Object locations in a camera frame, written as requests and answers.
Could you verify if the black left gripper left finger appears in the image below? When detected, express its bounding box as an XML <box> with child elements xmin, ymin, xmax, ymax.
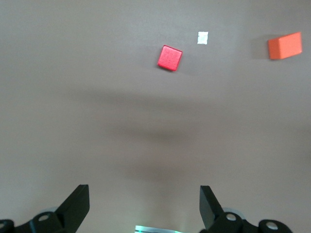
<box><xmin>0</xmin><ymin>184</ymin><xmax>90</xmax><ymax>233</ymax></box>

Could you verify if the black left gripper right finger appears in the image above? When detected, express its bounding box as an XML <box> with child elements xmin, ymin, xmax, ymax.
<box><xmin>199</xmin><ymin>185</ymin><xmax>292</xmax><ymax>233</ymax></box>

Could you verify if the red wooden cube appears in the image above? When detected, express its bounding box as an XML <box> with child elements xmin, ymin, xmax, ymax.
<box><xmin>156</xmin><ymin>45</ymin><xmax>183</xmax><ymax>72</ymax></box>

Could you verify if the brown table cover sheet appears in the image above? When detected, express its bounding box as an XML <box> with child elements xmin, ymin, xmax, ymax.
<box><xmin>0</xmin><ymin>0</ymin><xmax>311</xmax><ymax>233</ymax></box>

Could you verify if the small square tape patch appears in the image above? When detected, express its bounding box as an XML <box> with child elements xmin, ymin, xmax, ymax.
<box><xmin>197</xmin><ymin>31</ymin><xmax>209</xmax><ymax>45</ymax></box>

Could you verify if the orange wooden cube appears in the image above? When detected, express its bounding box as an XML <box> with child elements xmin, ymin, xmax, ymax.
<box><xmin>267</xmin><ymin>31</ymin><xmax>303</xmax><ymax>60</ymax></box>

